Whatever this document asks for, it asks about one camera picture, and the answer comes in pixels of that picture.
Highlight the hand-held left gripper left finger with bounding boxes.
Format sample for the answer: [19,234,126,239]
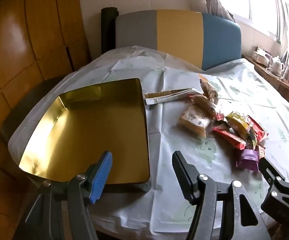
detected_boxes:
[13,151,113,240]

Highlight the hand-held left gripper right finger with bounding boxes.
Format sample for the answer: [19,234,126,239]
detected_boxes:
[172,151,272,240]

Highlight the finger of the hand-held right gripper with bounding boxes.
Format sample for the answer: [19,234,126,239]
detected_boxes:
[258,156,289,224]

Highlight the purple snack packet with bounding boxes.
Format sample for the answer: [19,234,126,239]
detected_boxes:
[237,149,260,172]

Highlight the red foil snack packet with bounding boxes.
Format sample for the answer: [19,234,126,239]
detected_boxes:
[211,124,247,150]
[247,116,269,143]

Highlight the gold tin box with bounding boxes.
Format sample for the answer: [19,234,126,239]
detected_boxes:
[18,78,151,192]

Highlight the yellow snack packet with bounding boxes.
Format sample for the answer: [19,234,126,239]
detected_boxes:
[225,112,251,140]

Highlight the white cake packet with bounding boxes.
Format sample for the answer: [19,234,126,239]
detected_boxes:
[179,104,211,138]

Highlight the red-edged cracker packet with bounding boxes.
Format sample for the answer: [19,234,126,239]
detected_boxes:
[188,94,221,118]

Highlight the long white yellow packet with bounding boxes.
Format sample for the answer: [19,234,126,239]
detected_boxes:
[144,88,201,105]

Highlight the clear orange-edged snack packet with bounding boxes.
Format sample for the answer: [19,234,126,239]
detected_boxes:
[199,74,220,104]

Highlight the white green-print tablecloth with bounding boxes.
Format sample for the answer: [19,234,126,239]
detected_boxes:
[8,45,289,235]

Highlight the tissue box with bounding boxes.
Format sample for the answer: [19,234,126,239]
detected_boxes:
[252,47,272,65]

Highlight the grey yellow blue chair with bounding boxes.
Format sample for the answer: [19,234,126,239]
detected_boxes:
[115,9,242,71]

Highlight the black rolled mat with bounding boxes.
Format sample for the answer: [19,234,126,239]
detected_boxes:
[101,7,119,55]

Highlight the wooden wardrobe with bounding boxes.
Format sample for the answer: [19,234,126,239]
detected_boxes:
[0,0,92,240]

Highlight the window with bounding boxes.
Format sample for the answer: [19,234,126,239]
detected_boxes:
[219,0,289,38]

